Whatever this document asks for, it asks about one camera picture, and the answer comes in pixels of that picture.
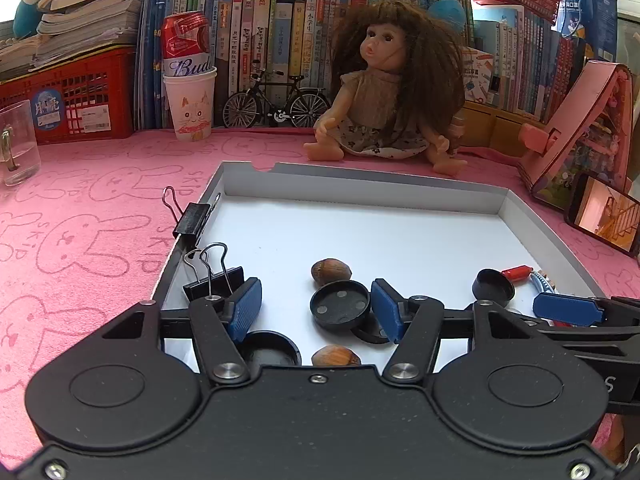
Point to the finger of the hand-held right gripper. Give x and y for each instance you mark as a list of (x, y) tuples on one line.
[(610, 336), (567, 308)]

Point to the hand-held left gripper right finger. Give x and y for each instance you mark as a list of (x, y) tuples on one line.
[(387, 310)]

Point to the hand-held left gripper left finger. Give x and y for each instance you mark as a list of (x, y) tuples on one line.
[(245, 307)]

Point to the small black round cap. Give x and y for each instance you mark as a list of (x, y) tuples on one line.
[(272, 350), (367, 335)]

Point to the blue hair clip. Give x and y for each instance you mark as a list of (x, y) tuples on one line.
[(542, 281)]

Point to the black binder clip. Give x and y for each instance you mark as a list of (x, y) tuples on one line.
[(192, 220), (210, 287)]

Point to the deep black round cap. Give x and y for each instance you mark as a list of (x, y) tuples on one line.
[(340, 305)]

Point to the red crayon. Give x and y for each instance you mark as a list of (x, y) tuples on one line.
[(517, 272)]

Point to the brown hazelnut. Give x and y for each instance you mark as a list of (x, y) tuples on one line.
[(335, 357), (330, 270)]

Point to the large black round cap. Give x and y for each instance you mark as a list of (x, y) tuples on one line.
[(492, 285)]

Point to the white cardboard box tray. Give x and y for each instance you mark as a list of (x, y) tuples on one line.
[(375, 230)]

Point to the black smartphone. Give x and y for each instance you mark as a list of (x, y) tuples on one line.
[(605, 210)]

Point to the pink rabbit print cloth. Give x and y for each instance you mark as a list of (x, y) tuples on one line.
[(90, 220)]

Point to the pink triangular box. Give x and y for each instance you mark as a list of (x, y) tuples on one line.
[(590, 125)]

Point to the black model bicycle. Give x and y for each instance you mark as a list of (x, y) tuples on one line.
[(275, 105)]

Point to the white cat paper cup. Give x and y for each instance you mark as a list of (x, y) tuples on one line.
[(190, 105)]

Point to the brown haired doll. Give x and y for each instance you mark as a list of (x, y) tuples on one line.
[(380, 90)]

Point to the white printed carton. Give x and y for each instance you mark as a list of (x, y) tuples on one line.
[(480, 75)]

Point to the row of blue spined books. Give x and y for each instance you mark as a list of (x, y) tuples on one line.
[(530, 60)]

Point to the large red plastic basket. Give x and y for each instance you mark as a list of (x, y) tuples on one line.
[(85, 95)]

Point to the red beer can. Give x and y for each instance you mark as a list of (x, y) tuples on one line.
[(185, 40)]

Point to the clear acrylic holder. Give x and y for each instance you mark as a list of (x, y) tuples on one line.
[(20, 145)]

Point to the row of upright books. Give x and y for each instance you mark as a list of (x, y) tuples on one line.
[(260, 30)]

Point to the blue packaging boxes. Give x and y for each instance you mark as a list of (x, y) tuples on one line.
[(592, 15)]

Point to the stack of lying books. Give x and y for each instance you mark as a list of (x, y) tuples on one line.
[(90, 10)]

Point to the blue white plush toy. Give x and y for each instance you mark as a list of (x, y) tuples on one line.
[(27, 5)]

